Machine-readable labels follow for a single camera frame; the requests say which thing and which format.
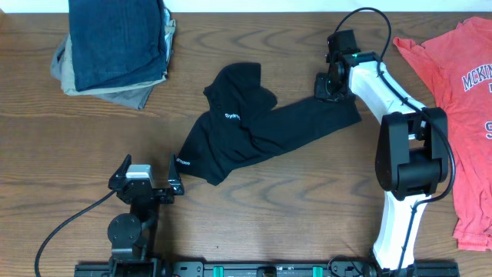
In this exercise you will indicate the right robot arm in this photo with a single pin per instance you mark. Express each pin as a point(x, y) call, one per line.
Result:
point(411, 158)

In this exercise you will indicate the folded light blue garment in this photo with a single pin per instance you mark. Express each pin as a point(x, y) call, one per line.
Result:
point(166, 20)

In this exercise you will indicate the folded beige garment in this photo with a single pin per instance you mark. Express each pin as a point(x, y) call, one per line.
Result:
point(67, 76)

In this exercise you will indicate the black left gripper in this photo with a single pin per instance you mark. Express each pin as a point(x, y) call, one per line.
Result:
point(174, 184)

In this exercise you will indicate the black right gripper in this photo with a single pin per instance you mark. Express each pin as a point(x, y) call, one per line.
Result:
point(321, 92)

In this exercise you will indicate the folded grey garment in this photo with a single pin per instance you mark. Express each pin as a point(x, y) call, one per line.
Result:
point(138, 102)

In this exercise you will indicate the red printed t-shirt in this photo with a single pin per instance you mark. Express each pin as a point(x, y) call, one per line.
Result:
point(456, 67)

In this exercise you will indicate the black polo shirt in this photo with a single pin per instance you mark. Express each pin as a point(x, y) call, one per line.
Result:
point(244, 125)

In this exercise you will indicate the folded navy blue garment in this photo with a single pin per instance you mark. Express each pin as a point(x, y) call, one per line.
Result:
point(116, 43)

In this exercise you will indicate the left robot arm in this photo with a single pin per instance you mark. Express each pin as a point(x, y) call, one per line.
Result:
point(132, 234)

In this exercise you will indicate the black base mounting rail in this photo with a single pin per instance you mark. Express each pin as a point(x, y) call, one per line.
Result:
point(334, 268)

